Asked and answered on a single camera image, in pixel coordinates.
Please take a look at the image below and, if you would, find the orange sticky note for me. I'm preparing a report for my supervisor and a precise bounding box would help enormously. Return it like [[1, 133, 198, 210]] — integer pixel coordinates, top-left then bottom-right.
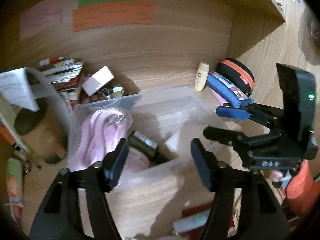
[[72, 2, 155, 32]]

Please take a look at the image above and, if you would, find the blue patchwork pouch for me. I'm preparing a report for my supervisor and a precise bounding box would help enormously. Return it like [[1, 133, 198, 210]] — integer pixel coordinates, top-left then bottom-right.
[[207, 72, 254, 108]]

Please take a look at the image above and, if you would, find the black orange round case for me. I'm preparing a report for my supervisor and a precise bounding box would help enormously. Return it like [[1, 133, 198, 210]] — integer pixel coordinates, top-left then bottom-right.
[[215, 58, 255, 96]]

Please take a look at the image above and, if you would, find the white tube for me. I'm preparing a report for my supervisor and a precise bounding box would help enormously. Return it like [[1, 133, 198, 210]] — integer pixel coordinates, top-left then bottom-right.
[[172, 210, 210, 234]]

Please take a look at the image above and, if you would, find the white handwritten paper sheet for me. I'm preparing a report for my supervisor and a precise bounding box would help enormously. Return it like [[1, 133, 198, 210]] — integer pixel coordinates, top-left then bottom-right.
[[1, 68, 39, 112]]

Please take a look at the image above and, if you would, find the pink rope bundle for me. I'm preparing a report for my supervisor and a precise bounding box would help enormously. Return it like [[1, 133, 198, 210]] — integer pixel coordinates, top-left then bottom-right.
[[67, 107, 133, 172]]

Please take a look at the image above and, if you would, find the brown ceramic mug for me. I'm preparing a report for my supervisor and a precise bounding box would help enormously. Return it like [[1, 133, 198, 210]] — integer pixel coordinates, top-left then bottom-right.
[[14, 98, 67, 164]]

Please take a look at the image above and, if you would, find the right hand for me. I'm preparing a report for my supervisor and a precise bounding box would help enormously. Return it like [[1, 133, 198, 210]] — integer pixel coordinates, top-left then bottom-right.
[[267, 170, 291, 183]]

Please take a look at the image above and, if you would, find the dark green candle jar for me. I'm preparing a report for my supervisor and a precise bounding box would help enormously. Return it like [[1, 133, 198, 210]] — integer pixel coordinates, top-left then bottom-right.
[[128, 131, 170, 165]]

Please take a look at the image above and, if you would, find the orange-label wipes pack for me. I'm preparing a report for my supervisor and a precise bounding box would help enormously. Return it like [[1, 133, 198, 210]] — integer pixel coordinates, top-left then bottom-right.
[[6, 158, 23, 204]]

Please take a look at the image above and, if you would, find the pink sticky note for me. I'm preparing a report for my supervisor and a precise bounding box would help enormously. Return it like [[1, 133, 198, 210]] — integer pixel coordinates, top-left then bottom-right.
[[19, 5, 62, 40]]

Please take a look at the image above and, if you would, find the stack of books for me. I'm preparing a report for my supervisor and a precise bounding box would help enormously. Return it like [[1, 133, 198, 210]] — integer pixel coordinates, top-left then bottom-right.
[[39, 56, 84, 111]]

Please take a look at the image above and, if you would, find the cream lotion bottle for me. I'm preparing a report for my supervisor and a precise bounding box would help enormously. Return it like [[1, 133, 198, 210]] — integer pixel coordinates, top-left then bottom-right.
[[194, 62, 210, 92]]

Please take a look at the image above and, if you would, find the small white cardboard box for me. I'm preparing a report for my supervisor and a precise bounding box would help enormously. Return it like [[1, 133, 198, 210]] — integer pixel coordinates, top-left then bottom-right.
[[81, 66, 114, 96]]

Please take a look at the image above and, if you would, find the clear plastic storage bin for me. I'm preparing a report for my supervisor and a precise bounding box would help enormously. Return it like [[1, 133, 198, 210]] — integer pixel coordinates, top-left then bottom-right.
[[67, 87, 225, 190]]

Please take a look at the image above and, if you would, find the yellow-green spray bottle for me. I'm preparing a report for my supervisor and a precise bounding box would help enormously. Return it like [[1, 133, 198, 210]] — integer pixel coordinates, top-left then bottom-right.
[[1, 95, 32, 154]]

